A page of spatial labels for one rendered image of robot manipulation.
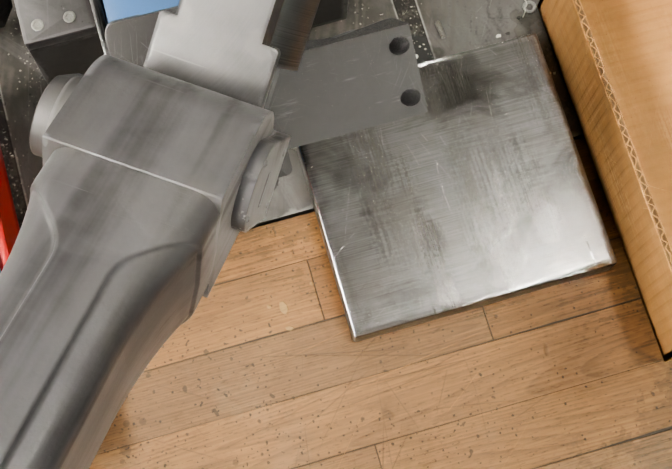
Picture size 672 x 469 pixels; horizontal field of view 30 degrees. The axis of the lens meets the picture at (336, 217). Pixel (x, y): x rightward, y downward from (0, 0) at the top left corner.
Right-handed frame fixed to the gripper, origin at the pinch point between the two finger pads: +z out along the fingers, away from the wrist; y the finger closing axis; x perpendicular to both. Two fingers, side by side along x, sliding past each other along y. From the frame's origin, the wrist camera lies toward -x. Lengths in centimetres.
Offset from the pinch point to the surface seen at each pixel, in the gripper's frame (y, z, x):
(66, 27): 4.4, 4.7, 5.8
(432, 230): -12.9, 2.2, -12.4
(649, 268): -17.5, -2.3, -24.1
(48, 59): 2.7, 7.0, 7.5
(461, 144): -8.6, 4.5, -15.9
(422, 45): -2.8, 10.2, -15.9
